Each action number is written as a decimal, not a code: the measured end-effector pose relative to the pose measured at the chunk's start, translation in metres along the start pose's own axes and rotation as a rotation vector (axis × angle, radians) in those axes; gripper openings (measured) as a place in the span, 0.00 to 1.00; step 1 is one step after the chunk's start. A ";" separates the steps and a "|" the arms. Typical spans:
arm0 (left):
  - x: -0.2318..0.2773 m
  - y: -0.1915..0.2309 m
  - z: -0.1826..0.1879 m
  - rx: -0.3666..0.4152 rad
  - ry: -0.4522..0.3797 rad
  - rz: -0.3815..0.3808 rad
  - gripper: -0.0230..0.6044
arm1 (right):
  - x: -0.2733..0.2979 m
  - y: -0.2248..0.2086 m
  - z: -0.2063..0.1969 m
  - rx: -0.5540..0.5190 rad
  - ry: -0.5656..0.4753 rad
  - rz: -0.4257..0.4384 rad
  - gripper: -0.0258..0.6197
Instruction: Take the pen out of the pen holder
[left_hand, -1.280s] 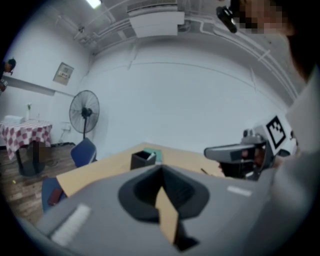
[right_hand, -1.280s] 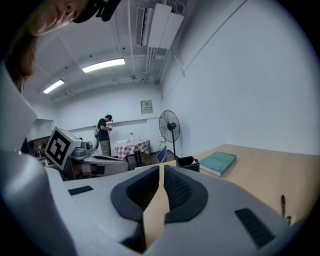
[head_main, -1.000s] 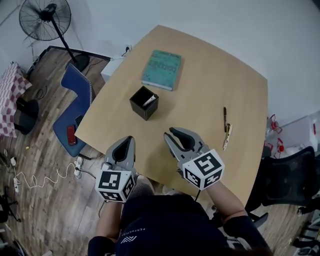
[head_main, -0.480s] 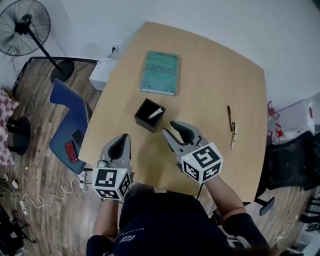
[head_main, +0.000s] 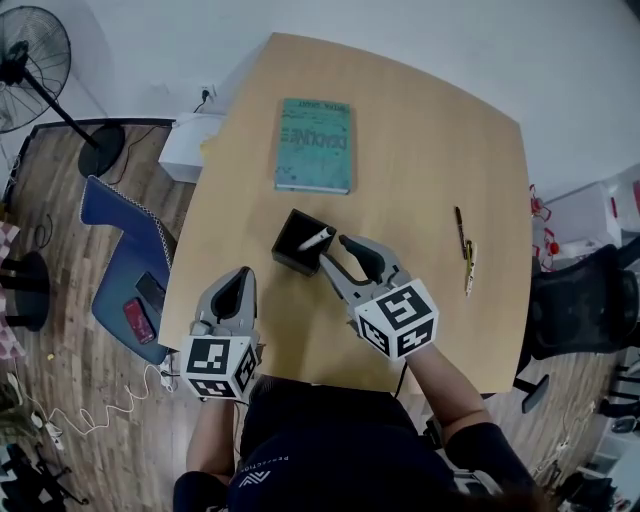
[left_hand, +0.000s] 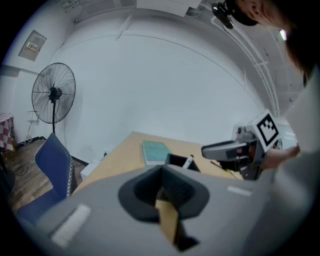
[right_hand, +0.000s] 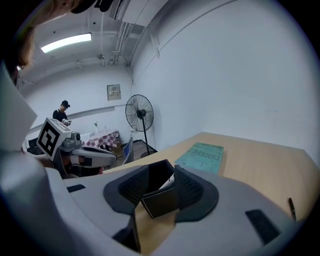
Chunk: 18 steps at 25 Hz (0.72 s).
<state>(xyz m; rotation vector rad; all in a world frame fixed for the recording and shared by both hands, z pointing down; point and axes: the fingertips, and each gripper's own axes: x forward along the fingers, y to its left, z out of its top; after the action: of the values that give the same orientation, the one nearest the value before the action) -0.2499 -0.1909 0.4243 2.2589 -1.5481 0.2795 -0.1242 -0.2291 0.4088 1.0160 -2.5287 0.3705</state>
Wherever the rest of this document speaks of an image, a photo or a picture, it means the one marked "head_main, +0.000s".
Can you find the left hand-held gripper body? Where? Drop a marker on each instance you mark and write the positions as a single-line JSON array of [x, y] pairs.
[[207, 356]]

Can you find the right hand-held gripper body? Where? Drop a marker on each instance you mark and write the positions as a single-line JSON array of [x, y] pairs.
[[397, 315]]

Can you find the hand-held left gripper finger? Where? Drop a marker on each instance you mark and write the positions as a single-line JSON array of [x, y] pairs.
[[206, 305], [254, 300]]

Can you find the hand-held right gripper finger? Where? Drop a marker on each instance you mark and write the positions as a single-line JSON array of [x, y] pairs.
[[377, 255], [339, 277]]

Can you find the white pen with black cap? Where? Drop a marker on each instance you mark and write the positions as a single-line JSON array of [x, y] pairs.
[[315, 240]]

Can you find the black square pen holder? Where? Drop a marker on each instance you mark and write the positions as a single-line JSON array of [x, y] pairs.
[[292, 235]]

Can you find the person's left forearm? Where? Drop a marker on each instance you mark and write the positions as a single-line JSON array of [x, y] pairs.
[[210, 435]]

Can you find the person's right forearm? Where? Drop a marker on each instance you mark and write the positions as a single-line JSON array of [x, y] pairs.
[[445, 390]]

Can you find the white and yellow pen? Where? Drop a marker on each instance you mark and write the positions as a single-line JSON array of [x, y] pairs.
[[471, 272]]

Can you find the slim black pen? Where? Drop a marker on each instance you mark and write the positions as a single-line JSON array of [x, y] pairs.
[[461, 227]]

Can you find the black smartphone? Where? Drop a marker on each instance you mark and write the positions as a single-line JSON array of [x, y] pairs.
[[151, 292]]

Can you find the red smartphone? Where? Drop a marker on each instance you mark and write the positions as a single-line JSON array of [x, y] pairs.
[[140, 321]]

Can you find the blue padded chair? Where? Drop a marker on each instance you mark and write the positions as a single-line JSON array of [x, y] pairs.
[[127, 235]]

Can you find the teal hardcover book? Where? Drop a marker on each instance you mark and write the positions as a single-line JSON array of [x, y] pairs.
[[314, 145]]

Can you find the person's dark shirt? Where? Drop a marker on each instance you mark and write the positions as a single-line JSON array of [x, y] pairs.
[[325, 450]]

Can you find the black round stool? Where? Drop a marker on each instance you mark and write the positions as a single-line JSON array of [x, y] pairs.
[[30, 290]]

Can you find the black office chair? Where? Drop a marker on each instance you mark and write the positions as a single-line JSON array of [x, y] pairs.
[[580, 305]]

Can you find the pink checkered cloth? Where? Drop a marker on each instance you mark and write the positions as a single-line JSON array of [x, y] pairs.
[[7, 300]]

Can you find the white storage box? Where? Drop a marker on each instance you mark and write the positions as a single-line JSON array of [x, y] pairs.
[[590, 215]]

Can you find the black standing fan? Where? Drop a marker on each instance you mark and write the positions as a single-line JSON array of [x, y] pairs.
[[30, 55]]

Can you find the white wall socket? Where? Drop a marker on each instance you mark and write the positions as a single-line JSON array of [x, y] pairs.
[[208, 92]]

